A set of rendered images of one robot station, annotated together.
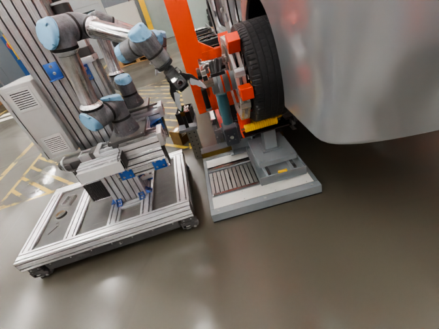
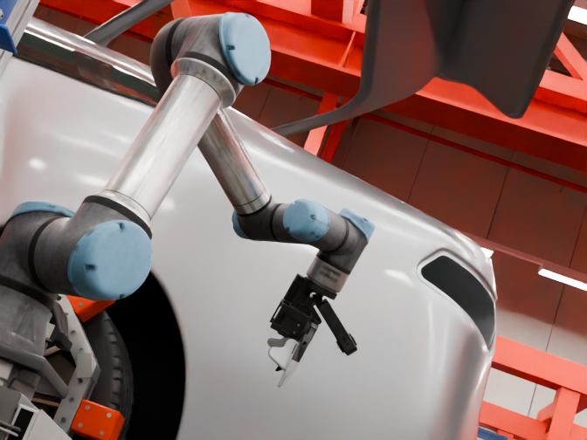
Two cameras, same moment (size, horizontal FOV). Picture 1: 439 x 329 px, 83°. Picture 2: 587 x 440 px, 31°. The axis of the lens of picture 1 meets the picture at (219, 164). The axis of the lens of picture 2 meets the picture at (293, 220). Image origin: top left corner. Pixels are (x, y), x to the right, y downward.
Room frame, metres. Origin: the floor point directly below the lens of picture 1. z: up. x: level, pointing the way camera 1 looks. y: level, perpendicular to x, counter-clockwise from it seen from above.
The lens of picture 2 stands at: (0.95, 2.05, 0.61)
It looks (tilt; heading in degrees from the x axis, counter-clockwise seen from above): 20 degrees up; 276
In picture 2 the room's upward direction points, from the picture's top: 21 degrees clockwise
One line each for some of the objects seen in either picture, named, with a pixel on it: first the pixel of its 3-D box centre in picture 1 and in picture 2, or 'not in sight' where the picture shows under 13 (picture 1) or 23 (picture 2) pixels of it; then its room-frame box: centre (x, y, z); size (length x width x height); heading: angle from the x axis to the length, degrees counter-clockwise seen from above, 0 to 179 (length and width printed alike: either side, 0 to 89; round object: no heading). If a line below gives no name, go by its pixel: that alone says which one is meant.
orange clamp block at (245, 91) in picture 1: (245, 91); (97, 422); (1.45, -0.28, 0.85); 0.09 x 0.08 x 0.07; 178
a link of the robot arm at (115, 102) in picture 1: (113, 106); (39, 250); (1.47, 0.49, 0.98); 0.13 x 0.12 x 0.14; 143
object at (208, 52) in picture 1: (213, 47); not in sight; (4.14, -0.44, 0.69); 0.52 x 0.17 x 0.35; 88
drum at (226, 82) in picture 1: (225, 81); not in sight; (1.76, -0.21, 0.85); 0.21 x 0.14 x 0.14; 88
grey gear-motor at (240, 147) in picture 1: (245, 134); not in sight; (2.01, -0.31, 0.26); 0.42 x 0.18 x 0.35; 88
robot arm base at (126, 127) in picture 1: (123, 123); (4, 319); (1.48, 0.48, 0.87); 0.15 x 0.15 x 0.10
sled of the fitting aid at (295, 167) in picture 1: (273, 158); not in sight; (1.70, -0.45, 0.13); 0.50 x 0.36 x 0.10; 178
